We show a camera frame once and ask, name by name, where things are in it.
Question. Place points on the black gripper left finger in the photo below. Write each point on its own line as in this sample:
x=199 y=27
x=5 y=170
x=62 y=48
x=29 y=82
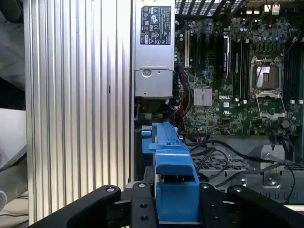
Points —
x=140 y=213

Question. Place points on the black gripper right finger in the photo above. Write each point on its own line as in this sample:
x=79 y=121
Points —
x=211 y=213

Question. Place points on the blue disk carrier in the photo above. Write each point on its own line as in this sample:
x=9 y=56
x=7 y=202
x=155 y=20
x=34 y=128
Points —
x=178 y=204
x=147 y=145

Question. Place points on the metal disk bay cage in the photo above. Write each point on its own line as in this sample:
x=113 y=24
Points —
x=251 y=187

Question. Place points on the black RAM slot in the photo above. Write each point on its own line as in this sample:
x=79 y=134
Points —
x=244 y=83
x=300 y=78
x=292 y=78
x=236 y=83

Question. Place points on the black expansion slot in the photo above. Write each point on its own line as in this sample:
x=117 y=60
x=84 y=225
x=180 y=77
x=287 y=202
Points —
x=195 y=52
x=204 y=52

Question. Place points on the white expansion slot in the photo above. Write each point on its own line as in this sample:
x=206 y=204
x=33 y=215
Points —
x=187 y=47

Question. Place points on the grey open PC case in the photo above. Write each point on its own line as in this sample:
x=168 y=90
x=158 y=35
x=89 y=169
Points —
x=237 y=142

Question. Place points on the green motherboard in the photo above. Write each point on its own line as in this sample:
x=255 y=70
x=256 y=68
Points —
x=213 y=114

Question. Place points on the silver finned chipset heatsink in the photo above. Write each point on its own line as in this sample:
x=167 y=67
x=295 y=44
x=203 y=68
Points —
x=202 y=97

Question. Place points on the silver power supply unit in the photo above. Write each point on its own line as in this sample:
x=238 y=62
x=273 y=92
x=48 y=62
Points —
x=154 y=83

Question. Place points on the CPU socket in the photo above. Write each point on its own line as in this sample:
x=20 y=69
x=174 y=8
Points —
x=267 y=77

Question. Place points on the thin metal locking lever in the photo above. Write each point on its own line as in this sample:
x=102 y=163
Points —
x=260 y=71

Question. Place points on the black graphics card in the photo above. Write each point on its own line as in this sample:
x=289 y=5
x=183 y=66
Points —
x=226 y=52

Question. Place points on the metal socket cover frame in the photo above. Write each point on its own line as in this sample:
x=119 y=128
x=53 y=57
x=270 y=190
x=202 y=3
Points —
x=269 y=95

